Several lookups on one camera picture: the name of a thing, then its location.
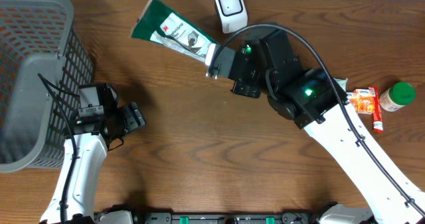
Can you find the orange Kleenex tissue box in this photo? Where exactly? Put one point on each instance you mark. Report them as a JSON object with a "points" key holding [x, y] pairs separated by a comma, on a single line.
{"points": [[352, 97]]}

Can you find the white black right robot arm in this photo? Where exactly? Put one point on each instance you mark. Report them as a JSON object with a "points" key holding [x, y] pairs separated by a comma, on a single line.
{"points": [[313, 100]]}

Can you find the white barcode scanner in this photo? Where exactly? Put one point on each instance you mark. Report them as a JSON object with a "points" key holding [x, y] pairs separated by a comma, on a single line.
{"points": [[232, 15]]}

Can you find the grey plastic shopping basket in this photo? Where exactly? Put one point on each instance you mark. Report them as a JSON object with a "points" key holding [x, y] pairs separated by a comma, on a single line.
{"points": [[41, 55]]}

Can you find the green 3M gloves pack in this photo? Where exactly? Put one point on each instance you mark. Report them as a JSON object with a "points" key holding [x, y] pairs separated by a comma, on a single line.
{"points": [[160, 24]]}

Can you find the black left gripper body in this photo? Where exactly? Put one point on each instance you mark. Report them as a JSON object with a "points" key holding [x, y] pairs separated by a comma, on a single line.
{"points": [[131, 118]]}

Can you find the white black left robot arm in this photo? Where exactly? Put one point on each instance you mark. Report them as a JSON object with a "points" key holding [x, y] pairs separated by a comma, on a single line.
{"points": [[88, 134]]}

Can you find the green lid Knorr jar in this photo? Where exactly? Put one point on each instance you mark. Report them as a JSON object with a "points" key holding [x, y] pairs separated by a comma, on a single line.
{"points": [[397, 96]]}

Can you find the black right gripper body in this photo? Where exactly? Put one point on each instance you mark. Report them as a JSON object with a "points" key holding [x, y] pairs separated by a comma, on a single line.
{"points": [[250, 82]]}

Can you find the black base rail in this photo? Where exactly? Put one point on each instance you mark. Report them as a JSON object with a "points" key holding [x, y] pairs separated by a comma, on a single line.
{"points": [[237, 218]]}

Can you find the red sachet stick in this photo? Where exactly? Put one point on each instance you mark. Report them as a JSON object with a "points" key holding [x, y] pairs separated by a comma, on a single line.
{"points": [[377, 114]]}

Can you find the narrow orange tissue box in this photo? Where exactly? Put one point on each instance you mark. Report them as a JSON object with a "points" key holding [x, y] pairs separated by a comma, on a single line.
{"points": [[364, 101]]}

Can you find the light teal wipes pack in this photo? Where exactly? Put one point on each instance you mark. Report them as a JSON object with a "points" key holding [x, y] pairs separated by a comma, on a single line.
{"points": [[342, 83]]}

